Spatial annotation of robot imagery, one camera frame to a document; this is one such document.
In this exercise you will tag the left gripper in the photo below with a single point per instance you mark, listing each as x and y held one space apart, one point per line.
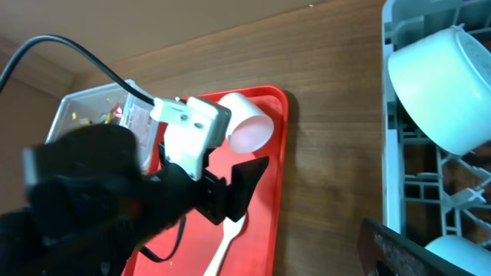
208 194

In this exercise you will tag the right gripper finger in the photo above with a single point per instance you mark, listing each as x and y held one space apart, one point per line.
383 251

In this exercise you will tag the pink cup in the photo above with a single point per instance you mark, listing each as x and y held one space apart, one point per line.
249 128

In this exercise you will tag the red snack wrapper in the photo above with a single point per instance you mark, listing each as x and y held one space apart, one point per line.
116 112

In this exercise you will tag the yellow silver wrapper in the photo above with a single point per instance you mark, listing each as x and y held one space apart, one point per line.
99 118

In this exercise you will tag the green bowl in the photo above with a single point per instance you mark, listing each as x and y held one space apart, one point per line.
443 82

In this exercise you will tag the blue bowl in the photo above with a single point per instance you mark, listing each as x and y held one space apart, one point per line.
462 253

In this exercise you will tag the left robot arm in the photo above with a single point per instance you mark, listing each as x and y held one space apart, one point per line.
90 206

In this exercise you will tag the grey dishwasher rack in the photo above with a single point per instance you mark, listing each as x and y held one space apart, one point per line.
427 191

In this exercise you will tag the clear plastic waste bin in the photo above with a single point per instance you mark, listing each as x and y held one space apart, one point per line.
136 115

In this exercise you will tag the white plastic spoon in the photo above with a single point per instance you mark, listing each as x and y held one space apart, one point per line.
231 230

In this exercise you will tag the red serving tray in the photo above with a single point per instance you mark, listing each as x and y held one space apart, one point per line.
252 252

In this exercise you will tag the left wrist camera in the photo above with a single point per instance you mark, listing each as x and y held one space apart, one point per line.
193 127

